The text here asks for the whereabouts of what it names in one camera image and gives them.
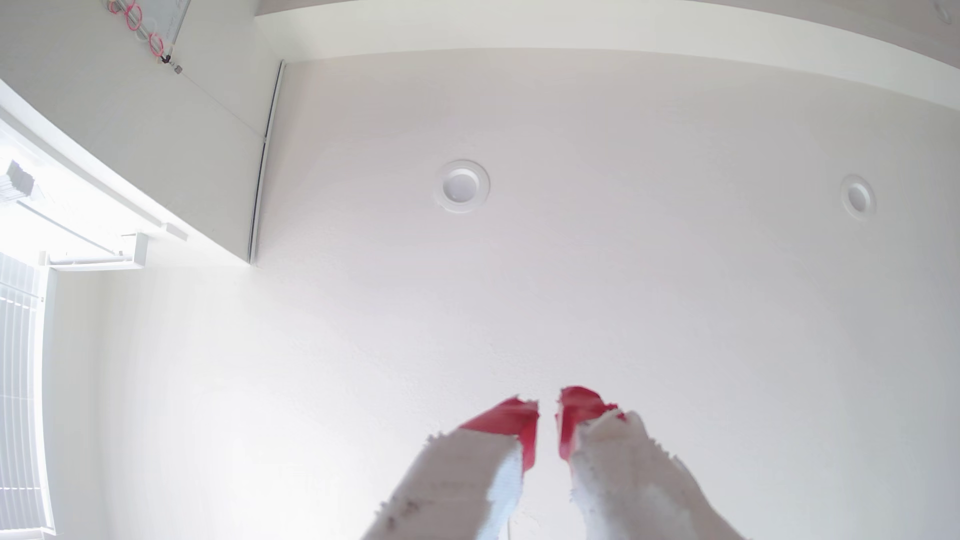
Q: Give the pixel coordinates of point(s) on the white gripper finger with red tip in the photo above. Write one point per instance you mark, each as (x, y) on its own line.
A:
(630, 480)
(457, 480)

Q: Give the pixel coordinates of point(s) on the white window blind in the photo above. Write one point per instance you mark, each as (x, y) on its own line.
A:
(19, 390)

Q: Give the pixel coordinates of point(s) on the round recessed ceiling light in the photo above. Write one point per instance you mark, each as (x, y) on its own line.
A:
(461, 185)
(857, 197)

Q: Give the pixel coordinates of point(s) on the white curtain rod bracket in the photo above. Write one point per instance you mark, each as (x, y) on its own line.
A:
(112, 259)

